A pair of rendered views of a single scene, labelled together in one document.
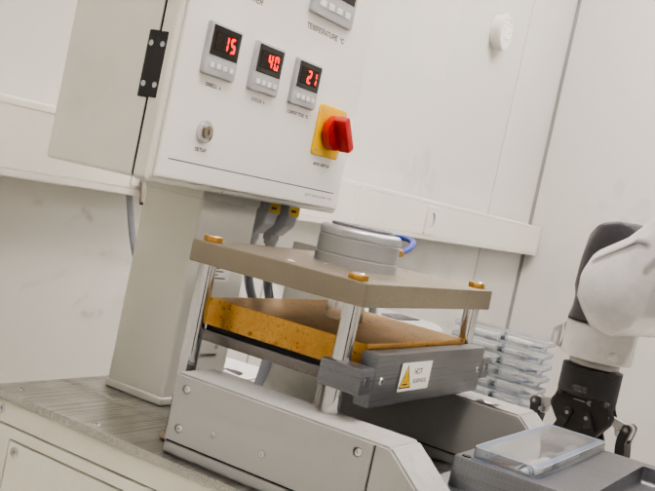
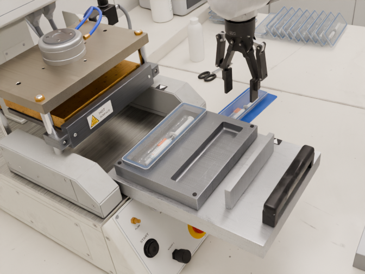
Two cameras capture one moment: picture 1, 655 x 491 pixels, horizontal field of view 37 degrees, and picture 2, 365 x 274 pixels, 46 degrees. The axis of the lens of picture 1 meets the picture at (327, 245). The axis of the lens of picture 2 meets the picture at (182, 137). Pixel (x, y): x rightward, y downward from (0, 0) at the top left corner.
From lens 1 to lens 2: 0.49 m
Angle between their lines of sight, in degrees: 36
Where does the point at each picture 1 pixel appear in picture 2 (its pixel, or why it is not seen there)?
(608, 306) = (220, 9)
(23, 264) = not seen: outside the picture
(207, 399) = (11, 154)
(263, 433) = (34, 169)
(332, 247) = (44, 56)
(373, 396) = (74, 142)
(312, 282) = (23, 102)
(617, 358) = (245, 16)
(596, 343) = not seen: hidden behind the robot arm
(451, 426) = (150, 99)
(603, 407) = (247, 37)
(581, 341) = not seen: hidden behind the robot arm
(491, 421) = (164, 97)
